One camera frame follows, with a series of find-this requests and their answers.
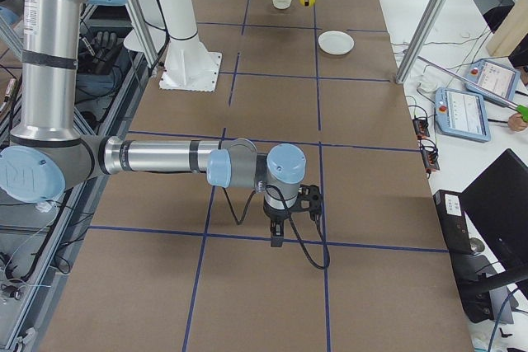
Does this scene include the yellow lemon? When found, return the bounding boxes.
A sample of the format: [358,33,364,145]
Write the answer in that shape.
[299,0,316,7]

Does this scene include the white plate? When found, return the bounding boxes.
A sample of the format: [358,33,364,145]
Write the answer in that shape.
[318,31,355,55]

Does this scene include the orange usb hub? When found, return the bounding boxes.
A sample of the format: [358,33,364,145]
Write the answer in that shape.
[421,148,440,174]
[412,118,430,139]

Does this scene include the near blue teach pendant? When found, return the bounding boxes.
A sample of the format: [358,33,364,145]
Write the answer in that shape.
[435,87,491,143]

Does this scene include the blue teach pendant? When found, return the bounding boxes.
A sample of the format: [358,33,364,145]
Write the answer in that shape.
[466,59,521,101]
[435,87,491,143]

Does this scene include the black box on table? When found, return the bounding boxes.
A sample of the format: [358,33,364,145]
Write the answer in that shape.
[433,190,513,324]

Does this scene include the far blue teach pendant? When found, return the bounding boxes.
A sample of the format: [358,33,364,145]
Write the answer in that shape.
[466,59,521,101]

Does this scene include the black laptop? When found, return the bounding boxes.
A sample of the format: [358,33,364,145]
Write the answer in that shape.
[460,148,527,269]

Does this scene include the person in black shirt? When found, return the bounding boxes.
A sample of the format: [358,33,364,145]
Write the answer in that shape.
[482,5,528,133]

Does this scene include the metal reacher grabber tool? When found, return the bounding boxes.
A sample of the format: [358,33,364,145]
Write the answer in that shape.
[417,55,527,122]

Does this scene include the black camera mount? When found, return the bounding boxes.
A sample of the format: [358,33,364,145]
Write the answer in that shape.
[291,184,323,223]

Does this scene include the white camera pillar with base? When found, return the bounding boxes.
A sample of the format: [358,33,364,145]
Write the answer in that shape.
[159,0,222,92]

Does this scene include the aluminium frame post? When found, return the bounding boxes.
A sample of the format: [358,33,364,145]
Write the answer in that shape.
[395,0,446,84]

